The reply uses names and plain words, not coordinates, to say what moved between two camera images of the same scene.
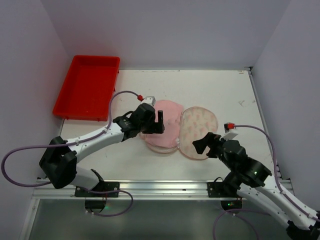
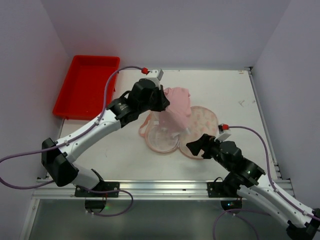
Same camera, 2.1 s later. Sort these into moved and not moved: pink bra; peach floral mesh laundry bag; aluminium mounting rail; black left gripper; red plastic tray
Moved: black left gripper; pink bra
Not moved: red plastic tray; aluminium mounting rail; peach floral mesh laundry bag
